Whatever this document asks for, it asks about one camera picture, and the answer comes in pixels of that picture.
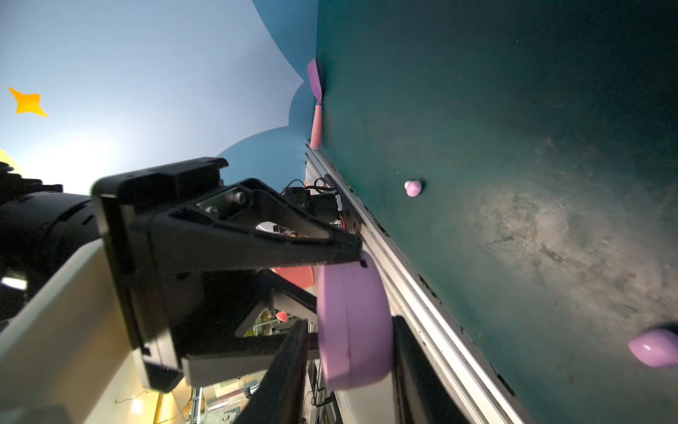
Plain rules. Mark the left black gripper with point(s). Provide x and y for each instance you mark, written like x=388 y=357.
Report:
x=173 y=236

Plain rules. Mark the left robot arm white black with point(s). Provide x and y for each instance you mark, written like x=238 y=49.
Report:
x=42 y=227

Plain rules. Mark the pink watering can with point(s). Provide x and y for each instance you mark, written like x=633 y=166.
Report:
x=302 y=277

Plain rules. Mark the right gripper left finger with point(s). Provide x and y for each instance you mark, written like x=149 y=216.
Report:
x=281 y=395

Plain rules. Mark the purple earbud charging case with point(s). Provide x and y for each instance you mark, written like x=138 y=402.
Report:
x=355 y=329

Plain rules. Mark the purple earbud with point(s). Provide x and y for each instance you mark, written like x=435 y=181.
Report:
x=413 y=188
x=655 y=348

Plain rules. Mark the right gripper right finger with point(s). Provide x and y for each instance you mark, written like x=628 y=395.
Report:
x=419 y=395

